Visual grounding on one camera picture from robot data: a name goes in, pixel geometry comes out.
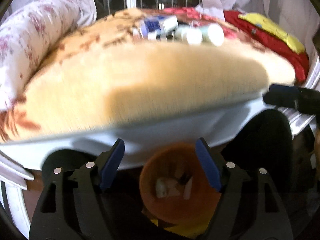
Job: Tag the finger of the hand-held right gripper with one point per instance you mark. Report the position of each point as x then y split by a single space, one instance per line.
282 96

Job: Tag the red cloth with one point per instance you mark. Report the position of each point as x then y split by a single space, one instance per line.
270 42

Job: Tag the pink floral white pillow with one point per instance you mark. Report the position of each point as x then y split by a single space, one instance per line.
27 37

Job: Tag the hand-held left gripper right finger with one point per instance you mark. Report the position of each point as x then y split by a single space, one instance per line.
207 162

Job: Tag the yellow bag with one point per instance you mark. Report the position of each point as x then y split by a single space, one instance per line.
180 230

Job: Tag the yellow cloth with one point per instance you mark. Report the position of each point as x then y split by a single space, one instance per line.
275 28

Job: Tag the pale green white capped bottle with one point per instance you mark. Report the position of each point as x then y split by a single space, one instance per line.
215 35

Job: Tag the blue and white box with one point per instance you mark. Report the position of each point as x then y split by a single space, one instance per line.
157 25

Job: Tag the crumpled white paper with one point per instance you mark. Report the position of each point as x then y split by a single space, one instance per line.
162 187

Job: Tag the floral beige plush blanket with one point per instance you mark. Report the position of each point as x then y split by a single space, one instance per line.
150 80

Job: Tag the orange plastic bin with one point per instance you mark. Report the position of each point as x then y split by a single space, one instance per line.
172 207

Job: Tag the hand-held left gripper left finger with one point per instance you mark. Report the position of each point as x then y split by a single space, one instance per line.
112 162

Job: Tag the white bed sheet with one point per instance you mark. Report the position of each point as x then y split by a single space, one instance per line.
160 137

